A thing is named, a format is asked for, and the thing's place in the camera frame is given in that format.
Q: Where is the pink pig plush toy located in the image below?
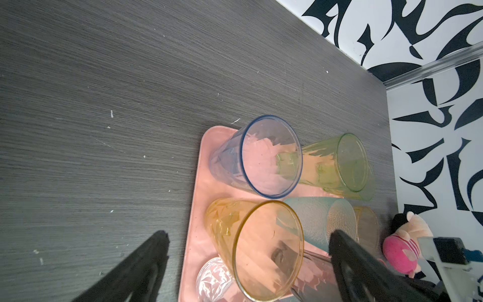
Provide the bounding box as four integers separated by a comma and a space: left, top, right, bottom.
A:
382, 211, 433, 278

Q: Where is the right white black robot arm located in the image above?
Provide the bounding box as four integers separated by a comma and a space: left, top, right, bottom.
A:
418, 237, 482, 301

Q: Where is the blue translucent glass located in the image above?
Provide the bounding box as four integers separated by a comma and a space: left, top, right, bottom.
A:
209, 115, 303, 200

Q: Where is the teal translucent glass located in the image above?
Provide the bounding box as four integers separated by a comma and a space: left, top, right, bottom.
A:
285, 197, 357, 252

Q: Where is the clear glass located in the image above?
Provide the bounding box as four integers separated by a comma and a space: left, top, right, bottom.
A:
196, 257, 245, 301

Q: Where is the pink rectangular tray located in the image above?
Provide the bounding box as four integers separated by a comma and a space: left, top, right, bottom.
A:
179, 126, 329, 301

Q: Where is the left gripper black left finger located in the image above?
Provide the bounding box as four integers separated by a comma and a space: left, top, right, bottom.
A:
74, 230, 170, 301

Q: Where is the yellow glass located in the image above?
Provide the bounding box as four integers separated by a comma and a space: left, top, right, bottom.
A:
353, 206, 379, 256

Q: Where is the tall green glass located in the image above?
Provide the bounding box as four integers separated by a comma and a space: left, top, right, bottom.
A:
299, 133, 369, 194

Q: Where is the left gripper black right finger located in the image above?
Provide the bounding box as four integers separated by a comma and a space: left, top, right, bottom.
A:
329, 230, 431, 301

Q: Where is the short green glass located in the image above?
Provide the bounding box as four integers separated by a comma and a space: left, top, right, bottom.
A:
342, 164, 376, 201

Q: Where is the orange translucent glass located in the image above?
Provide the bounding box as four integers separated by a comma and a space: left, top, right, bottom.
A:
204, 198, 304, 301

